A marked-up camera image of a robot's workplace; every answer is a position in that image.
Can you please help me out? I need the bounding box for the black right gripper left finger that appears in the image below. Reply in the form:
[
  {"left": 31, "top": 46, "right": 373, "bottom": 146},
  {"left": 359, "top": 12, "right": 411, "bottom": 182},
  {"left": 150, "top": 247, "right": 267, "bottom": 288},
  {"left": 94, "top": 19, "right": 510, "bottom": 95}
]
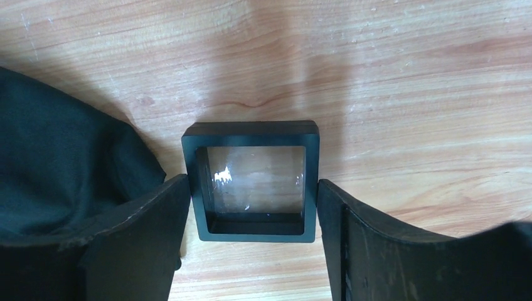
[{"left": 1, "top": 174, "right": 191, "bottom": 300}]

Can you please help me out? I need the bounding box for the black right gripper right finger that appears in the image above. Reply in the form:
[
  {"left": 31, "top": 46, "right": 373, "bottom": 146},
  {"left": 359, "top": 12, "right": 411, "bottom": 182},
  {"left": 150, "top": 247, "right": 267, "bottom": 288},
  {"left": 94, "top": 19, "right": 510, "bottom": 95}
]
[{"left": 317, "top": 179, "right": 531, "bottom": 300}]

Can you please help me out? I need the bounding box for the black printed t-shirt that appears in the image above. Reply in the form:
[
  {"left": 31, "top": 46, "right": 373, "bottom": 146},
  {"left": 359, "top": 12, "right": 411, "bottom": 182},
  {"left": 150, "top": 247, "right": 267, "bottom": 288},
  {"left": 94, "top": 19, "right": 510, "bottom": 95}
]
[{"left": 1, "top": 68, "right": 166, "bottom": 240}]

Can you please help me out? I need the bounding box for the black square display box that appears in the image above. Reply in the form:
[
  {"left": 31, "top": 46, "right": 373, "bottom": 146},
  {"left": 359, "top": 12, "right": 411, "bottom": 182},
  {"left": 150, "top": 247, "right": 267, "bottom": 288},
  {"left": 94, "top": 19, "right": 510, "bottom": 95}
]
[{"left": 181, "top": 120, "right": 320, "bottom": 243}]

